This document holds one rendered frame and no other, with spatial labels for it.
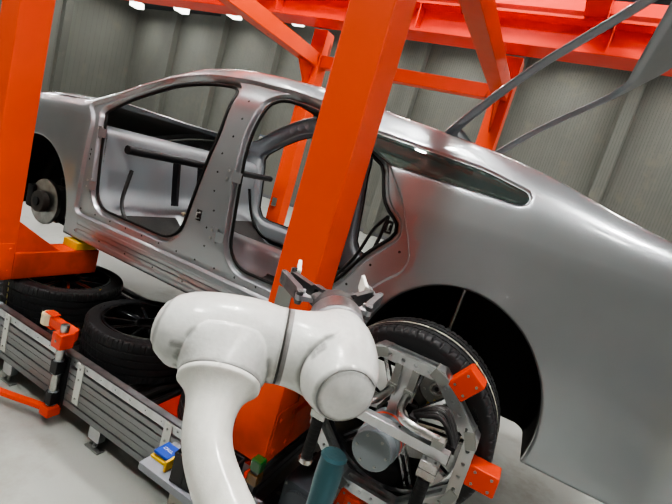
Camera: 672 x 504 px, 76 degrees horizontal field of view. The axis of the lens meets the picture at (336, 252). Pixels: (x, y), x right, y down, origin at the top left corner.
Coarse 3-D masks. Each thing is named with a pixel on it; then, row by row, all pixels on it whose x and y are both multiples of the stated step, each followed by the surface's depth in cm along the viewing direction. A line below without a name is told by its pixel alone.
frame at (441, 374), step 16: (384, 352) 142; (400, 352) 140; (416, 368) 138; (432, 368) 136; (448, 368) 139; (448, 384) 134; (448, 400) 134; (464, 400) 138; (464, 416) 132; (320, 432) 154; (464, 432) 132; (320, 448) 154; (464, 448) 133; (464, 464) 134; (352, 480) 150; (368, 480) 153; (368, 496) 147; (384, 496) 149; (400, 496) 148; (432, 496) 137; (448, 496) 135
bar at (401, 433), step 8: (368, 408) 128; (360, 416) 126; (368, 416) 125; (376, 416) 125; (376, 424) 124; (384, 424) 123; (392, 424) 123; (384, 432) 123; (392, 432) 122; (400, 432) 121; (408, 432) 121; (400, 440) 121; (408, 440) 120; (416, 440) 119; (424, 440) 120; (416, 448) 119; (424, 448) 118; (432, 448) 117; (432, 456) 118; (440, 456) 117; (448, 456) 116
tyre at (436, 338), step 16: (384, 320) 171; (400, 320) 162; (416, 320) 163; (384, 336) 151; (400, 336) 149; (416, 336) 146; (432, 336) 147; (448, 336) 154; (416, 352) 146; (432, 352) 144; (448, 352) 142; (464, 352) 150; (480, 400) 138; (496, 400) 150; (480, 416) 138; (496, 416) 144; (480, 432) 138; (496, 432) 142; (480, 448) 139; (464, 496) 141
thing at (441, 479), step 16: (416, 384) 149; (384, 400) 154; (336, 432) 161; (352, 432) 160; (352, 464) 158; (400, 464) 153; (416, 464) 167; (448, 464) 154; (384, 480) 156; (400, 480) 156; (448, 480) 143
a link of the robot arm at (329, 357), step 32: (288, 320) 55; (320, 320) 56; (352, 320) 59; (288, 352) 53; (320, 352) 52; (352, 352) 52; (288, 384) 55; (320, 384) 50; (352, 384) 50; (352, 416) 52
